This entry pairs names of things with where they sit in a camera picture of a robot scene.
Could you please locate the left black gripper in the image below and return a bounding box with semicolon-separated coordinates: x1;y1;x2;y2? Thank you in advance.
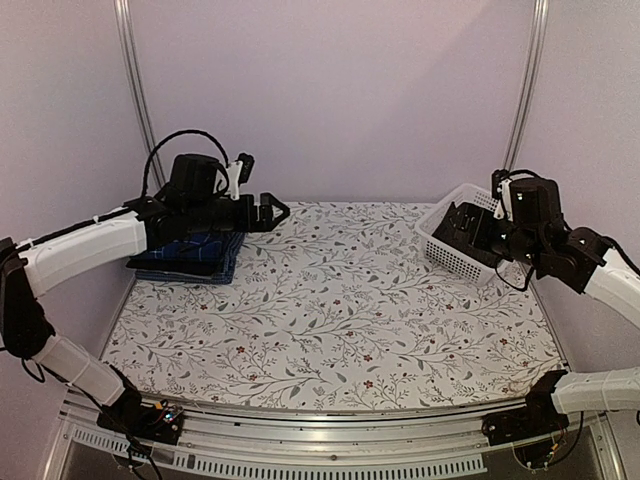
187;192;291;234

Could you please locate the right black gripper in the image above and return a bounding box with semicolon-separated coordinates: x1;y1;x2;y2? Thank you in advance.
445;202;544;270

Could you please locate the blue plaid long sleeve shirt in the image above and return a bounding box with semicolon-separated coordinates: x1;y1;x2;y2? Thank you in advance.
134;232;245;263

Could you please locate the blue checked shirt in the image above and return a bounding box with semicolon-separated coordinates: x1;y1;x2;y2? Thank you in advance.
126;232;246;285

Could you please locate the black shirt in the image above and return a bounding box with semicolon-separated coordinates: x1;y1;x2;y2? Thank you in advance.
126;251;229;276
433;203;468;247

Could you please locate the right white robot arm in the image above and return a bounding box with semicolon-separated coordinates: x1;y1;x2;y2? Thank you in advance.
438;170;639;436

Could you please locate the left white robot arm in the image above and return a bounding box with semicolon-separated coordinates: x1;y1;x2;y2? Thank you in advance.
1;154;290;434

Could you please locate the black shirt in basket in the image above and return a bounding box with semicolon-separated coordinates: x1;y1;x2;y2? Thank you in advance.
433;203;468;247

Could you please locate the white plastic basket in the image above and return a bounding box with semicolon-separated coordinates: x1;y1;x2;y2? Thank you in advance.
414;183;508;287

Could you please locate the floral tablecloth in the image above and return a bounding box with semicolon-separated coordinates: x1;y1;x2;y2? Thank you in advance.
103;203;563;412

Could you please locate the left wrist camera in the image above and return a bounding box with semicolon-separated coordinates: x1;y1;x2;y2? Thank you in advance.
226;153;255;200

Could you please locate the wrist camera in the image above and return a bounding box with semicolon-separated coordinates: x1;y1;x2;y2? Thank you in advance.
226;153;255;200
491;169;513;221

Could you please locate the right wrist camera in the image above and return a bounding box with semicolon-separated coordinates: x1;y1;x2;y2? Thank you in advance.
491;169;513;221

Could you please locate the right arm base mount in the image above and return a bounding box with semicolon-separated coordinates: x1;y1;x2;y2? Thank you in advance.
481;370;569;470

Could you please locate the right aluminium post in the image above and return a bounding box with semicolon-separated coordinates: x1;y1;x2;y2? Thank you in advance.
503;0;549;171

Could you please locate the aluminium post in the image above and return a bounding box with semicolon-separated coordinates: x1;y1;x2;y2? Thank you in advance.
503;0;549;171
113;0;156;153

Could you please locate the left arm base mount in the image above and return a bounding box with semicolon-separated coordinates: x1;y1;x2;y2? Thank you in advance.
97;367;184;445

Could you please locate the aluminium front rail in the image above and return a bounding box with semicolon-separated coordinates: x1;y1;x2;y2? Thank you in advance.
43;392;631;479

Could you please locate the left aluminium post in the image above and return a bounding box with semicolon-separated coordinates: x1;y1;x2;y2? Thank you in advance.
113;0;156;153

